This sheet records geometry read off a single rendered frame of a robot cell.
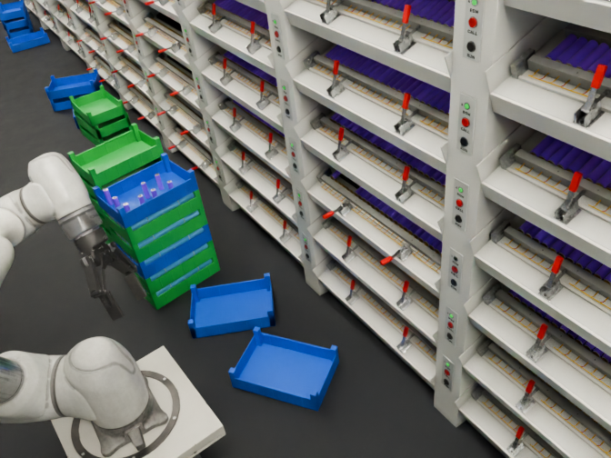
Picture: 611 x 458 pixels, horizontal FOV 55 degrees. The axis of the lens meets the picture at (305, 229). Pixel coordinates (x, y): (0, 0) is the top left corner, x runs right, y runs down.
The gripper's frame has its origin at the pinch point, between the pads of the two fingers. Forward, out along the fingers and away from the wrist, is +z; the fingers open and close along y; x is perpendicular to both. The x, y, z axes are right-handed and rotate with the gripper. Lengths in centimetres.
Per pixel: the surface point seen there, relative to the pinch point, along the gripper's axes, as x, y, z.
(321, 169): -49, 56, -5
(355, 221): -54, 39, 12
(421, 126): -83, 8, -7
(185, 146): 27, 156, -39
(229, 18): -41, 74, -63
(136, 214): 14, 53, -19
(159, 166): 10, 79, -31
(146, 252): 21, 59, -6
